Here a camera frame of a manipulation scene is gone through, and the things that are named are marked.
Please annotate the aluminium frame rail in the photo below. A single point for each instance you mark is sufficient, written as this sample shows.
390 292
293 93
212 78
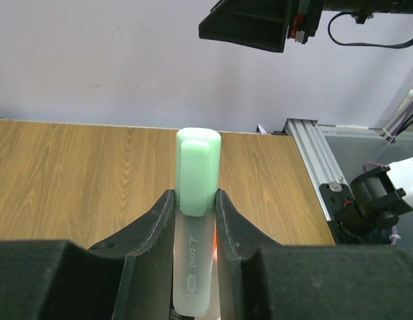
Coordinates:
380 195

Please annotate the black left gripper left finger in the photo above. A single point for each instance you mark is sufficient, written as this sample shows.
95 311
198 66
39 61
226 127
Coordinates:
125 276

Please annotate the grey green highlighter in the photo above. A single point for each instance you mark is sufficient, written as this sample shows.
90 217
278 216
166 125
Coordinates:
197 169

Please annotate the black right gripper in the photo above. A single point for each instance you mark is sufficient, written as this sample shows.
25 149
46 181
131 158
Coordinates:
262 24

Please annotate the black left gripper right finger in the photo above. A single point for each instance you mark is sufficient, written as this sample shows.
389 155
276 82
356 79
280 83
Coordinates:
260 278

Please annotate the black orange highlighter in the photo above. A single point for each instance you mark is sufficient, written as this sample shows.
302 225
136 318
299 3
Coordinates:
214 251

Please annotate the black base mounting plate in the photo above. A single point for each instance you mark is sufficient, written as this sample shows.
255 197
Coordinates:
334 202

